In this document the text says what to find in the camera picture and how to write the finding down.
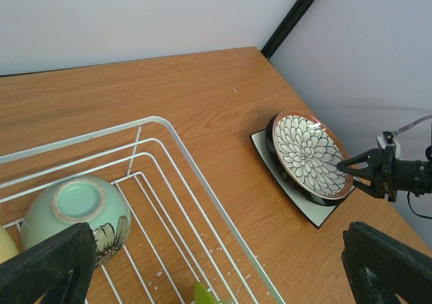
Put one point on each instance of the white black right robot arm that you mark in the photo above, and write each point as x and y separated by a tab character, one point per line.
412	176

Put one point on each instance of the white square plate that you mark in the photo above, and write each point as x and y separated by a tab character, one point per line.
316	214

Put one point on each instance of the yellow ceramic mug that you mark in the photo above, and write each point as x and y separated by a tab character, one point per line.
8	248

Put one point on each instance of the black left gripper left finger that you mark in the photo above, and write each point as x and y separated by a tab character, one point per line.
57	270

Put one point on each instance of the black right corner post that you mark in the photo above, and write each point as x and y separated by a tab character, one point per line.
289	22

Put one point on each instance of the lime green plate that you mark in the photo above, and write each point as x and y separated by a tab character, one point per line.
203	296

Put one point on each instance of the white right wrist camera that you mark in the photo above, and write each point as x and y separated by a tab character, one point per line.
387	139

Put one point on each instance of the pale green ceramic bowl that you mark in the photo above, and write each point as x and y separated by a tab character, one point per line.
85	199

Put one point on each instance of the white wire dish rack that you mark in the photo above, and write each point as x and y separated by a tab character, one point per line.
180	234

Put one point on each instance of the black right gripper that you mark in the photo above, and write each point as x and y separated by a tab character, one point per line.
364	165

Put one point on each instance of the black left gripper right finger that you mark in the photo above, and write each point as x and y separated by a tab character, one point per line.
381	269

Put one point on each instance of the brown rimmed patterned plate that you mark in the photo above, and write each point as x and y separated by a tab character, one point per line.
310	152

